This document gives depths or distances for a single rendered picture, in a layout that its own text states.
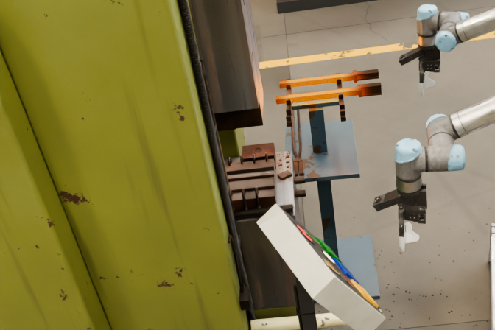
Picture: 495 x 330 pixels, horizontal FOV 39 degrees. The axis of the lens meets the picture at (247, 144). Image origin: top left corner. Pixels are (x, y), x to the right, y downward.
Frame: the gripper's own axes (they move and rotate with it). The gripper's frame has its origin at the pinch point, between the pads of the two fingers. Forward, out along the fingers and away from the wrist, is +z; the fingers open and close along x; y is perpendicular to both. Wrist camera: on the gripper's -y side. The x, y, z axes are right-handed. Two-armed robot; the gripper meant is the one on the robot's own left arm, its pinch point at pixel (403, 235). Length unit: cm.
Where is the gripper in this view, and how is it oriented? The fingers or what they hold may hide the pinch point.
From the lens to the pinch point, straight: 226.6
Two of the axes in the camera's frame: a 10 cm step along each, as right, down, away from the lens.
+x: 2.6, -5.9, 7.7
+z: 1.5, 8.1, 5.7
